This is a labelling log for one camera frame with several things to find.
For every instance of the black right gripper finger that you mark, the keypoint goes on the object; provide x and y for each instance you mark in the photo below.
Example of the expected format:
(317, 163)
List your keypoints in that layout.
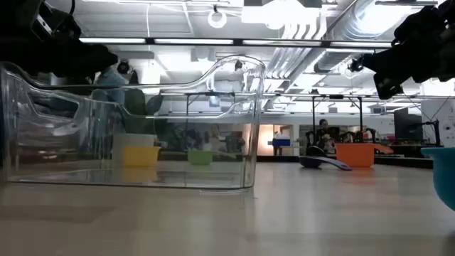
(387, 85)

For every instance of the orange measuring cup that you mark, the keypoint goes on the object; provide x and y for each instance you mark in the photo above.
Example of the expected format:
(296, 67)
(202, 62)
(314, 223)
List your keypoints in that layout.
(355, 154)

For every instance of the teal measuring cup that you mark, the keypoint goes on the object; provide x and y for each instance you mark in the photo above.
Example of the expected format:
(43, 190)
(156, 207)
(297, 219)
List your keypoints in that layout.
(444, 174)

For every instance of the yellow measuring cup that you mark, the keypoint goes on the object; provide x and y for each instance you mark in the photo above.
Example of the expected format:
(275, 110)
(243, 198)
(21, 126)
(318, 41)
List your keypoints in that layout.
(141, 156)

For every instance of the clear plastic basket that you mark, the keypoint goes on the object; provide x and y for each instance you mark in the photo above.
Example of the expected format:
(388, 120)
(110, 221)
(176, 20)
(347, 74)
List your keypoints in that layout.
(253, 124)

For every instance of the green measuring cup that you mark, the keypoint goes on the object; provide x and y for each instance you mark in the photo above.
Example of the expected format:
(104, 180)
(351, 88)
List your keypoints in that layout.
(200, 157)

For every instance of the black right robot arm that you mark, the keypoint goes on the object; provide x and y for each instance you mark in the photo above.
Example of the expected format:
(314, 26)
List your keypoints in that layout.
(426, 25)

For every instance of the black monitor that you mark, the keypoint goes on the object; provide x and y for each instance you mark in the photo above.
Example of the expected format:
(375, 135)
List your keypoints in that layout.
(407, 124)

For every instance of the person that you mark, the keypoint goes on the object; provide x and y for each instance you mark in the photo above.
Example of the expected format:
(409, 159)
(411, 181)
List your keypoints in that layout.
(108, 83)
(323, 124)

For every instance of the blue storage bin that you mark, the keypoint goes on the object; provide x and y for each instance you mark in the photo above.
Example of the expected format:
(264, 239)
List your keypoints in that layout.
(281, 142)

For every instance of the black ceiling camera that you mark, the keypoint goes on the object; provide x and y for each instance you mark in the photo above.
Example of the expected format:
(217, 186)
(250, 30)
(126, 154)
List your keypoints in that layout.
(237, 65)
(123, 67)
(355, 65)

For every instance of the silver ventilation duct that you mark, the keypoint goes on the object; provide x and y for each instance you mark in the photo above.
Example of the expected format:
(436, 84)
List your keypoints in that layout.
(369, 21)

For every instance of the black background rig frame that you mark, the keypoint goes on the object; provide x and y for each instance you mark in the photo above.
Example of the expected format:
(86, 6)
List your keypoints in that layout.
(313, 113)
(213, 94)

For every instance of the black aluminium rig frame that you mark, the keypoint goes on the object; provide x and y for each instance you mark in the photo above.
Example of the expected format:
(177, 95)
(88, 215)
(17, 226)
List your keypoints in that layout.
(238, 42)

